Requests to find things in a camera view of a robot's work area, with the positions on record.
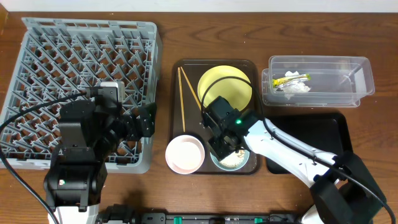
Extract light blue round bowl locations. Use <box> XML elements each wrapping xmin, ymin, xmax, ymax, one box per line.
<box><xmin>210</xmin><ymin>150</ymin><xmax>250</xmax><ymax>171</ymax></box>

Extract pink round bowl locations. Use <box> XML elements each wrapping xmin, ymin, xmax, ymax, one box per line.
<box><xmin>165</xmin><ymin>134</ymin><xmax>205</xmax><ymax>175</ymax></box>

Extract yellow round plate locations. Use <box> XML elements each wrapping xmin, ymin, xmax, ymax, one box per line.
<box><xmin>197</xmin><ymin>65</ymin><xmax>252</xmax><ymax>111</ymax></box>

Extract wooden chopstick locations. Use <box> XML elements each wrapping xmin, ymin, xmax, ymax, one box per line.
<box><xmin>180</xmin><ymin>67</ymin><xmax>201</xmax><ymax>109</ymax></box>
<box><xmin>177</xmin><ymin>67</ymin><xmax>186</xmax><ymax>132</ymax></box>

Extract green orange snack wrapper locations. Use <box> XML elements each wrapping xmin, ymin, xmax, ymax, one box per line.
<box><xmin>272</xmin><ymin>74</ymin><xmax>311</xmax><ymax>88</ymax></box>

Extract rice food scraps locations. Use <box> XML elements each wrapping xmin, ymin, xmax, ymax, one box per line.
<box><xmin>220</xmin><ymin>150</ymin><xmax>249</xmax><ymax>169</ymax></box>

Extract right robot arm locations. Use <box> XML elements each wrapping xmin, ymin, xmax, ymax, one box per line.
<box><xmin>201</xmin><ymin>96</ymin><xmax>390</xmax><ymax>223</ymax></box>

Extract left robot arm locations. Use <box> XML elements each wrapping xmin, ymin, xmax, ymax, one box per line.
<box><xmin>44</xmin><ymin>99</ymin><xmax>157</xmax><ymax>223</ymax></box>

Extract black waste tray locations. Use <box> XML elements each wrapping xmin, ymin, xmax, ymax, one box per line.
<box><xmin>270</xmin><ymin>113</ymin><xmax>353</xmax><ymax>155</ymax></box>

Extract clear plastic waste bin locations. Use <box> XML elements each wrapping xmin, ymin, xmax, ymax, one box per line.
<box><xmin>262</xmin><ymin>55</ymin><xmax>375</xmax><ymax>108</ymax></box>

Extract dark brown serving tray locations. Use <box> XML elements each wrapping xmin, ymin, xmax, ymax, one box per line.
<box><xmin>169</xmin><ymin>59</ymin><xmax>262</xmax><ymax>175</ymax></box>

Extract crumpled white tissue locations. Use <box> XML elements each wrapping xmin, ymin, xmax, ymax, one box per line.
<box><xmin>274</xmin><ymin>71</ymin><xmax>311</xmax><ymax>100</ymax></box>

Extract grey plastic dish rack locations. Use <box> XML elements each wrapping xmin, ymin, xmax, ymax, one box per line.
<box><xmin>1</xmin><ymin>17</ymin><xmax>163</xmax><ymax>170</ymax></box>

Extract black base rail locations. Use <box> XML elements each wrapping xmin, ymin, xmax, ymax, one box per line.
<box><xmin>96</xmin><ymin>203</ymin><xmax>312</xmax><ymax>224</ymax></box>

